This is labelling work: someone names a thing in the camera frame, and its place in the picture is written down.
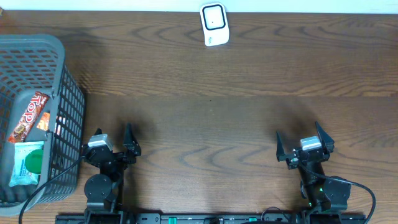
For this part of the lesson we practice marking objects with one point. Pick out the light blue wipes packet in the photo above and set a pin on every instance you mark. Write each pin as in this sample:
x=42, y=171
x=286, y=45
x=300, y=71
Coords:
x=20, y=175

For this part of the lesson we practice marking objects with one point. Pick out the white barcode scanner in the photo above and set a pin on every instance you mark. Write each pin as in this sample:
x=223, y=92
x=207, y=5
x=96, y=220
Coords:
x=214, y=23

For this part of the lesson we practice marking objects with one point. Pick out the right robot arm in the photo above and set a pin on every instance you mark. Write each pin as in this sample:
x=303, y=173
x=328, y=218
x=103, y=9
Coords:
x=327, y=196

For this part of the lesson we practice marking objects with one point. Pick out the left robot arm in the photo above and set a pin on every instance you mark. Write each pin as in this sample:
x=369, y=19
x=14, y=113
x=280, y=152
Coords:
x=104, y=191

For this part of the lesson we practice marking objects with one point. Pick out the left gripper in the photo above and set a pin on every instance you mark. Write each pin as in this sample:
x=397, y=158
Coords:
x=129, y=143

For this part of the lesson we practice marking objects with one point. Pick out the grey plastic basket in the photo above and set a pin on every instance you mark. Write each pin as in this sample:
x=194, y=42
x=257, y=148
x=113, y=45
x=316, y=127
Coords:
x=31, y=63

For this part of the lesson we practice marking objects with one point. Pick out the small orange snack box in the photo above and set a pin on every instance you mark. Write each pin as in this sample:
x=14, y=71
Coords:
x=44, y=122

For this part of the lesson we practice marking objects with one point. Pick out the green lid jar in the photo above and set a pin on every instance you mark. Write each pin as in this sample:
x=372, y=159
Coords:
x=33, y=161

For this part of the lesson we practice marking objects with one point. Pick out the red Top chocolate bar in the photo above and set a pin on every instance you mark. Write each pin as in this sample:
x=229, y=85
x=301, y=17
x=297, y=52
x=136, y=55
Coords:
x=28, y=118

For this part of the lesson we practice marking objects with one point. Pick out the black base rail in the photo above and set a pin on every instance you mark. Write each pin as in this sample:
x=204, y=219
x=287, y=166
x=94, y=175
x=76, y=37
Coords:
x=156, y=218

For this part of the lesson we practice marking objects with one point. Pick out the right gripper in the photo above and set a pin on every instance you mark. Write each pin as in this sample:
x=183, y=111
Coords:
x=329, y=142

